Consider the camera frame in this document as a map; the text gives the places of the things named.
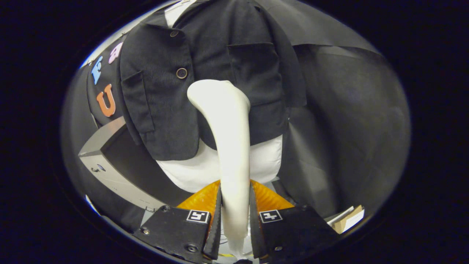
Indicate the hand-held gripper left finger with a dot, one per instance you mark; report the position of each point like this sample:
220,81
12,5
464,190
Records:
176,231

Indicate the white mannequin torso with stand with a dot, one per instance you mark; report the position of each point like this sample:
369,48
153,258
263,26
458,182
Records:
190,172

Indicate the black backdrop cloth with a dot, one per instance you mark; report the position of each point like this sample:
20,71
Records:
348,110

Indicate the black jacket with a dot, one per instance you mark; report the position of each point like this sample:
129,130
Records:
157,110

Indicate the grey drawer cabinet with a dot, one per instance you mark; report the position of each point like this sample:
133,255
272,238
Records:
110,176

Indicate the cardboard box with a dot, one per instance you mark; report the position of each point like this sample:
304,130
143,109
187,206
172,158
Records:
348,220

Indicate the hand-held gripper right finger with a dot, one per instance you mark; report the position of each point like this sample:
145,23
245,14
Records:
296,231

